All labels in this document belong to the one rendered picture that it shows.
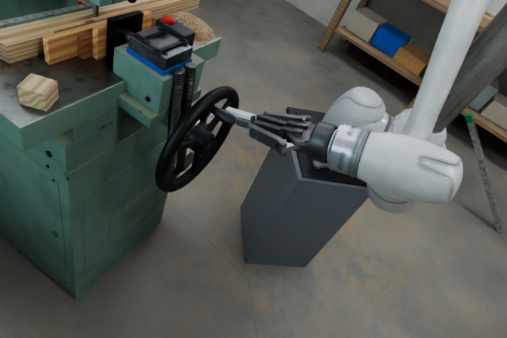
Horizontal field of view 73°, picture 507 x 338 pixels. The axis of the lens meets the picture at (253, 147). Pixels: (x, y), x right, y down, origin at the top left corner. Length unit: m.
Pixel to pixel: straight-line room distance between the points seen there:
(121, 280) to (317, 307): 0.82
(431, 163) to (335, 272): 1.26
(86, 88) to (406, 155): 0.60
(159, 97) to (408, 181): 0.49
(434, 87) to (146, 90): 0.59
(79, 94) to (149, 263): 0.93
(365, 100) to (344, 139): 0.51
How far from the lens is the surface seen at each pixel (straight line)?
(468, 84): 1.05
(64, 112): 0.72
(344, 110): 1.12
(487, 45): 1.02
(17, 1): 1.03
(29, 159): 0.95
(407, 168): 0.59
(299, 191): 1.19
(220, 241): 1.63
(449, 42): 0.78
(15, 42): 0.81
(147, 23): 0.91
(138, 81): 0.76
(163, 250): 1.56
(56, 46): 0.81
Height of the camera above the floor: 1.37
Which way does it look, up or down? 41 degrees down
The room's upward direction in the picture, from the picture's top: 25 degrees clockwise
